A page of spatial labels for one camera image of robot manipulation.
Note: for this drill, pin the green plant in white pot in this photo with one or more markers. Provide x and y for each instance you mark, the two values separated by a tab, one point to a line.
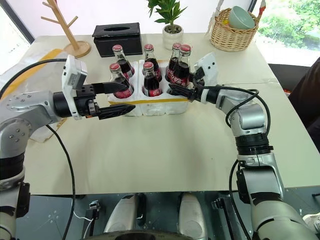
172	36

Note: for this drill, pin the wooden branch rack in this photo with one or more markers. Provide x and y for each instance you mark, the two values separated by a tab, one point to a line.
68	32

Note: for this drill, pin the small yellow object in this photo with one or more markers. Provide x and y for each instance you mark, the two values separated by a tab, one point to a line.
226	22

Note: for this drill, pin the black tissue box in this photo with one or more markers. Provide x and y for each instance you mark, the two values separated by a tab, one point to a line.
117	41

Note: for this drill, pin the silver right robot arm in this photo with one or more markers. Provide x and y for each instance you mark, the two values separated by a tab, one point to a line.
250	117

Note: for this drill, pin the black metal bracket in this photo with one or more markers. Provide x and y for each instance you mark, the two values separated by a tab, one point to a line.
225	212

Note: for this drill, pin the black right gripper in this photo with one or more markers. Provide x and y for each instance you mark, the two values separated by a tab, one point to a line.
197	90

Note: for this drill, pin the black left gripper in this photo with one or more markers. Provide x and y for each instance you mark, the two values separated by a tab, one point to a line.
83	93

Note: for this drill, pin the woven wicker basket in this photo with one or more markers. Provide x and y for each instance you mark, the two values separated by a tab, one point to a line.
231	38

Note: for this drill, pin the pale green bowl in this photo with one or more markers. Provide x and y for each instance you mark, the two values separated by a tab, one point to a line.
241	17

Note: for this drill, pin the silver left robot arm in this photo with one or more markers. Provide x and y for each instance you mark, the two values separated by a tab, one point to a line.
25	107

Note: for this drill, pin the silver rounded shell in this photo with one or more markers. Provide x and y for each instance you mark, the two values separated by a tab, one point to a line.
191	217
122	215

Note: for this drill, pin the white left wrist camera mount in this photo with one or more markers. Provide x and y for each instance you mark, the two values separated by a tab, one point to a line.
72	67

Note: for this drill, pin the person in dark clothes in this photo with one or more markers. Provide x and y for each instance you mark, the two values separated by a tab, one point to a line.
307	100

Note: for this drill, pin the white foam crate yellow tape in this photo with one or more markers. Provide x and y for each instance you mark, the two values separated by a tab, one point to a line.
160	106

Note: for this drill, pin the glass cola bottle red cap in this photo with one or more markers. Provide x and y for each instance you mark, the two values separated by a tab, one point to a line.
151	85
153	62
123	63
173	62
122	92
182	71

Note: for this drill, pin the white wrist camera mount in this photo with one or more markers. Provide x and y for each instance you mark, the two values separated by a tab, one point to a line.
72	67
208	67

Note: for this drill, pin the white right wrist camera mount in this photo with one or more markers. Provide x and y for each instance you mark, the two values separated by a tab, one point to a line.
208	67

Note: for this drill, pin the white sneaker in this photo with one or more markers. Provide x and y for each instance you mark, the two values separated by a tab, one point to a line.
312	222

